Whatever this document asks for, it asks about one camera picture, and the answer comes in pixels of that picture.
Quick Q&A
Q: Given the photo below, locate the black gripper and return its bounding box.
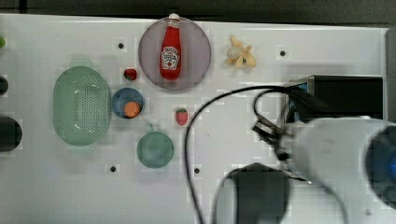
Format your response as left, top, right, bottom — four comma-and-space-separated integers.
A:
252, 115, 292, 148

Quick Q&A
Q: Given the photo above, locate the black toaster oven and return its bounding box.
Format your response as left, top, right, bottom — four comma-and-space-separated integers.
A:
283, 75, 384, 123

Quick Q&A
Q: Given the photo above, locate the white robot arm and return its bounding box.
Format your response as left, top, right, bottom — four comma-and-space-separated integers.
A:
252, 117, 395, 224

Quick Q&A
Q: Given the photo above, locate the peeled toy banana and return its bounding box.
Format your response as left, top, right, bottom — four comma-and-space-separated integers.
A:
225, 35, 256, 68

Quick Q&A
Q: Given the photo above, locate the red toy strawberry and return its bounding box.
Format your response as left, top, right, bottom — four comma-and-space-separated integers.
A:
176, 108, 189, 126

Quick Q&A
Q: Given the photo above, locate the grey round plate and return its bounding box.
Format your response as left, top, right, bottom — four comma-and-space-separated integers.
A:
138, 18, 211, 91

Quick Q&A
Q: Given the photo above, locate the green round cup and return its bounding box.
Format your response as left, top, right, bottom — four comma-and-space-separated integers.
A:
136, 123, 175, 169

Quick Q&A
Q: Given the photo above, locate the red ketchup bottle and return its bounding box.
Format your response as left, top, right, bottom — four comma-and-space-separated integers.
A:
160, 13, 182, 80

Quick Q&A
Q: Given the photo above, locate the orange toy ball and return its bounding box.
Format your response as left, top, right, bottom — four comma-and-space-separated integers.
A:
124, 101, 141, 119

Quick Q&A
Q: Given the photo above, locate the blue bowl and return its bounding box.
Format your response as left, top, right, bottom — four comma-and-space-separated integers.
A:
112, 88, 145, 119

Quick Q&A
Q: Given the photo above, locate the small red toy tomato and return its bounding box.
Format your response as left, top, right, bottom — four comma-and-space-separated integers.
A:
123, 68, 137, 81

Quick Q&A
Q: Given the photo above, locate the green oval colander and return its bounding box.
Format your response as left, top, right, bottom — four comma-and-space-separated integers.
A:
52, 66, 111, 147

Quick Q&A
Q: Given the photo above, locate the black cylinder large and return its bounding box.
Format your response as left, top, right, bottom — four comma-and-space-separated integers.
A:
0, 117, 22, 152

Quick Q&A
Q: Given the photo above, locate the black cylinder small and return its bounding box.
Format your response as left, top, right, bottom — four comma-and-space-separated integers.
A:
0, 77, 8, 95

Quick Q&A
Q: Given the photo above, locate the green cylinder peg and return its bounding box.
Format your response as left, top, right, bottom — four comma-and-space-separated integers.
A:
0, 36, 7, 48

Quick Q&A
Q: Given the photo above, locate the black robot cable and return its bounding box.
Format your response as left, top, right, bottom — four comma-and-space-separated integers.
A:
183, 85, 331, 224

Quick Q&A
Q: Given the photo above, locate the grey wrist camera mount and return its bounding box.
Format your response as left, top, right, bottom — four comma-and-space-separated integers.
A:
210, 162, 290, 224

